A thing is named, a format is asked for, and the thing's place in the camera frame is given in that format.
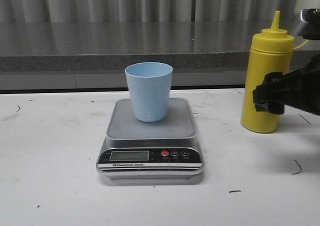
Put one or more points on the yellow squeeze bottle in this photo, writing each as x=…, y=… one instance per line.
x=271, y=51

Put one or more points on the silver electronic kitchen scale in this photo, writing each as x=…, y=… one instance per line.
x=165, y=152

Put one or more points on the grey steel counter shelf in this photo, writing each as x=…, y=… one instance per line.
x=93, y=56

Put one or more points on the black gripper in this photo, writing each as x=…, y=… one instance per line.
x=279, y=90

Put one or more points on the light blue plastic cup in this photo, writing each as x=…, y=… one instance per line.
x=149, y=85

